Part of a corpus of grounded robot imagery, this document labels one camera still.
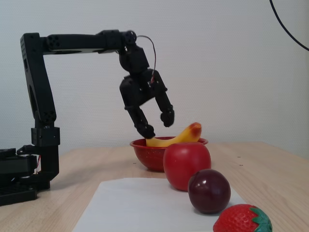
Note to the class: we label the red toy strawberry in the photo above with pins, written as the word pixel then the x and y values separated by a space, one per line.
pixel 236 220

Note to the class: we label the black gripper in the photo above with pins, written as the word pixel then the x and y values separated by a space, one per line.
pixel 135 93

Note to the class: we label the red toy apple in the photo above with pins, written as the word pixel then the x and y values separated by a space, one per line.
pixel 186 164

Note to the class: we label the dark purple toy plum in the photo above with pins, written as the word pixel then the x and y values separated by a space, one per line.
pixel 208 191

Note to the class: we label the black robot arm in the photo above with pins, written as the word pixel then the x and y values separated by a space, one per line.
pixel 36 72

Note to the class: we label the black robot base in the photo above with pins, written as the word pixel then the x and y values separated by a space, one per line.
pixel 14 166

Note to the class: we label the yellow toy banana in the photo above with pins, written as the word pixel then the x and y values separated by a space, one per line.
pixel 183 137

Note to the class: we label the white paper sheet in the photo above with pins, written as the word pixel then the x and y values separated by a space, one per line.
pixel 132 207

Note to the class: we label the red speckled bowl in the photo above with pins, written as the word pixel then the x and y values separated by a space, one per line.
pixel 149 157

